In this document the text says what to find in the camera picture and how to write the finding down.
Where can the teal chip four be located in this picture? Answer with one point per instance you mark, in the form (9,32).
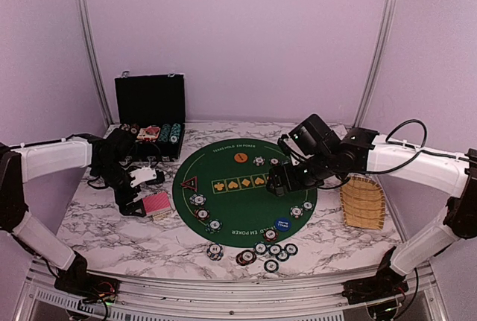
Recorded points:
(271,266)

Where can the aluminium frame post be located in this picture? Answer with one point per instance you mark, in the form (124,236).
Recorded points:
(383,35)
(93,61)

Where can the red black chip stack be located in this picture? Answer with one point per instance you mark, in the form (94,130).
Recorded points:
(245,257)

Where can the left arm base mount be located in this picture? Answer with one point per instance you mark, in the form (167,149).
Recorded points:
(91,288)

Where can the red striped card deck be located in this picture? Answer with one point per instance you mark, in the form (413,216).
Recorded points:
(157,205)

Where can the front aluminium rail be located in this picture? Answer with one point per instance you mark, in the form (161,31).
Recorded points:
(138,298)

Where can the blue small blind button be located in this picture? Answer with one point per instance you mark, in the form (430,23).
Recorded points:
(282,224)

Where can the teal chip three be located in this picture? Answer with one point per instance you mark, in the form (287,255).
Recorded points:
(291,249)

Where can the white blue chip stack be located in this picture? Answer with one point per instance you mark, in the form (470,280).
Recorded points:
(215,252)

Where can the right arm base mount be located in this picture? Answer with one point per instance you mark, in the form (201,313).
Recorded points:
(371,288)

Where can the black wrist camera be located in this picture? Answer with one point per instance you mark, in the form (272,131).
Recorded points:
(117,147)
(312,136)

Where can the left aluminium frame post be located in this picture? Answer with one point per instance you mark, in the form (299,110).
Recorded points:
(93,61)

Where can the white blue chips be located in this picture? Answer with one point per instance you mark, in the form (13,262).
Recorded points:
(197,199)

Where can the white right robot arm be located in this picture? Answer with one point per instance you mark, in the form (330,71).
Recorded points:
(318,154)

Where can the right aluminium frame post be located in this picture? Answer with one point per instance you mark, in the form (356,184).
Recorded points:
(383,35)

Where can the small chip top mat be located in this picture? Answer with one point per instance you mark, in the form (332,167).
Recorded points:
(274,161)

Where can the teal chip mat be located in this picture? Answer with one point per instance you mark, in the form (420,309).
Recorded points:
(308,206)

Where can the orange dealer button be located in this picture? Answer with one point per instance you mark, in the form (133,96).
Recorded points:
(241,157)

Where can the round green poker mat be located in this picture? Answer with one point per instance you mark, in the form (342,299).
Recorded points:
(236,193)

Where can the black poker chip case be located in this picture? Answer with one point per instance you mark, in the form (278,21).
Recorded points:
(152,100)

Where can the teal chip two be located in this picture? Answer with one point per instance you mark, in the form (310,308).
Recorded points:
(275,249)

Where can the teal chip one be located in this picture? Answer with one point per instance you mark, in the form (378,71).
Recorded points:
(260,248)

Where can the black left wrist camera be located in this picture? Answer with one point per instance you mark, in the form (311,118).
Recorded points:
(117,147)

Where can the teal chips in case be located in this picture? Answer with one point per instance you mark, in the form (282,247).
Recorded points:
(170,133)

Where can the woven bamboo basket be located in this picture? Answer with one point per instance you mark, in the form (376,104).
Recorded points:
(363,203)

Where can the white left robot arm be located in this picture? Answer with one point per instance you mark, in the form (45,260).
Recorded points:
(37,183)

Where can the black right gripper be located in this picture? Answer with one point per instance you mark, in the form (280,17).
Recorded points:
(275,176)

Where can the teal chips mat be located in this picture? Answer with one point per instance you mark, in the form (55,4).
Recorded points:
(214,226)

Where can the red chips bottom mat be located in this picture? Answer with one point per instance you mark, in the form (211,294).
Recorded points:
(270,235)

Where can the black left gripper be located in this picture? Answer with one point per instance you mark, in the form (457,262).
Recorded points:
(128,208)

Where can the playing cards in case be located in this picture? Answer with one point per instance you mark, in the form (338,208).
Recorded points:
(148,134)

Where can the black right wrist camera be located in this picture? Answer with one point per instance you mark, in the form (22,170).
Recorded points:
(312,136)

